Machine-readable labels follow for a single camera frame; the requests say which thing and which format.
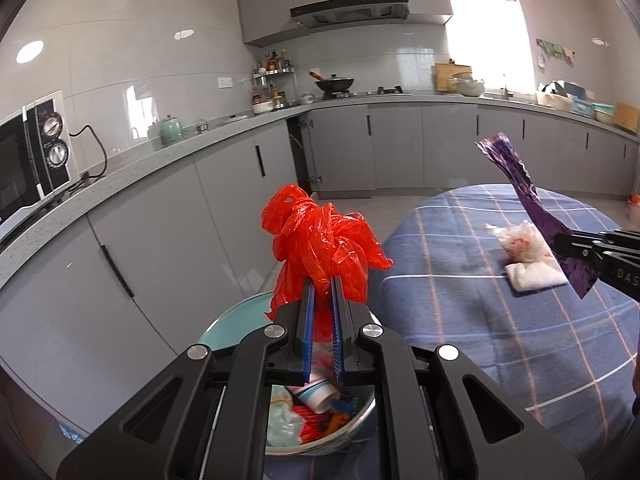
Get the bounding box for white basket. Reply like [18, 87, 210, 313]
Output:
[536, 82, 575, 110]

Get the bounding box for purple foil wrapper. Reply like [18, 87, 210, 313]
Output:
[475, 132, 601, 301]

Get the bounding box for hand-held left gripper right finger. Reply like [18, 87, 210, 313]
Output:
[331, 276, 586, 480]

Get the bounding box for grey pot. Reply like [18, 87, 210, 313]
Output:
[452, 72, 486, 99]

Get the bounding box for mint green bin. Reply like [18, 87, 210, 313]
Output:
[200, 290, 379, 456]

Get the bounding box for black range hood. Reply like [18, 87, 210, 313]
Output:
[290, 0, 411, 30]

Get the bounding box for black and white microwave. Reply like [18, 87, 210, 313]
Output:
[0, 90, 80, 249]

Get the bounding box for blue plaid tablecloth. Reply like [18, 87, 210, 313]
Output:
[265, 184, 640, 480]

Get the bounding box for hanging cloths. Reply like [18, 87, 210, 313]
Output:
[536, 37, 576, 67]

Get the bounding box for white paper cup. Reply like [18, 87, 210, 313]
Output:
[287, 367, 351, 414]

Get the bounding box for black wok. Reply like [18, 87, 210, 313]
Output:
[309, 71, 356, 95]

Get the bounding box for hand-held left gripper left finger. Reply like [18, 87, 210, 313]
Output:
[56, 283, 317, 480]

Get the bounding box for blue storage box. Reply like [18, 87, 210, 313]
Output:
[570, 87, 599, 116]

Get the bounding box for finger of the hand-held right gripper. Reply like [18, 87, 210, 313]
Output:
[552, 232, 607, 273]
[570, 230, 623, 247]

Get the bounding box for crumpled clear plastic bag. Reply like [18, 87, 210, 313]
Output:
[484, 222, 554, 264]

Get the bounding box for metal spice rack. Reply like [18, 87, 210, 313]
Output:
[251, 49, 296, 114]

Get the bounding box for grey kitchen counter cabinets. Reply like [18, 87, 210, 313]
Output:
[0, 92, 640, 441]

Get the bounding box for gas stove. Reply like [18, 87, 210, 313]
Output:
[320, 87, 407, 100]

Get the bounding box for red plastic bag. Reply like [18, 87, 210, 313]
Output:
[261, 184, 396, 343]

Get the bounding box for bright window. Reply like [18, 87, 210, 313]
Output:
[445, 0, 531, 94]

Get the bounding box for black power cable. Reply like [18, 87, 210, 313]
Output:
[67, 124, 109, 194]

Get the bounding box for white paper tissue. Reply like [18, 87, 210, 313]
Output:
[502, 252, 570, 295]

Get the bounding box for wooden cutting board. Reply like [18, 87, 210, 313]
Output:
[432, 62, 473, 94]

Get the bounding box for green kettle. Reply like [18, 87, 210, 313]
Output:
[159, 115, 185, 147]

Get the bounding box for brown wooden board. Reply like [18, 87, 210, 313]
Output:
[612, 101, 640, 134]

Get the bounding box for clear plastic snack bag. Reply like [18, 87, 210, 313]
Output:
[267, 385, 306, 449]

